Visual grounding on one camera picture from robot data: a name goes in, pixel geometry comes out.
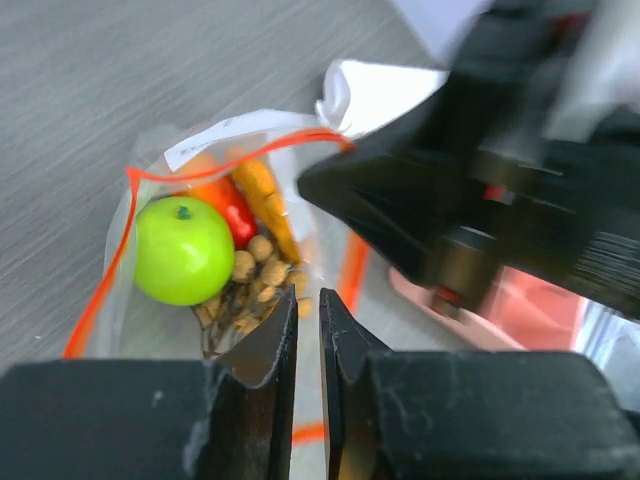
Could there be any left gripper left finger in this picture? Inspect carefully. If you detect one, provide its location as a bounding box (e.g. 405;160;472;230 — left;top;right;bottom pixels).
1;291;298;479

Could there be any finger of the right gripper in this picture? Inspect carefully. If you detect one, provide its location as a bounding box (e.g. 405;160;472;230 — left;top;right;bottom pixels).
297;91;480;286

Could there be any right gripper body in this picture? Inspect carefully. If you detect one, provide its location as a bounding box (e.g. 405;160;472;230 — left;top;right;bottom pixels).
441;1;639;319

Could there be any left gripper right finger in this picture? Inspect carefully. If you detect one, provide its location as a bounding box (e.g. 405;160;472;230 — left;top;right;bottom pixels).
319;289;639;479

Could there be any clear zip top bag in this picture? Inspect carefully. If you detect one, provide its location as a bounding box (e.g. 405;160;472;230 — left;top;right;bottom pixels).
61;110;371;480

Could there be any tan fake longan bunch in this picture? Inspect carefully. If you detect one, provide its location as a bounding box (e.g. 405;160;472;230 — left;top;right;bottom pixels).
192;232;312;359

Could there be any green fake apple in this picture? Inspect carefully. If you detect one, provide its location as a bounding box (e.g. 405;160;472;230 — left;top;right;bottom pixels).
134;196;235;306

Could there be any red fake chili pepper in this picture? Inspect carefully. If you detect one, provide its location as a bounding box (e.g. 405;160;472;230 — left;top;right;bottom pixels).
185;176;258;250

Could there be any pink divided organizer box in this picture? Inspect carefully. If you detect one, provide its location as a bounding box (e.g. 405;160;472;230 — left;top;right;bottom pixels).
389;268;588;351

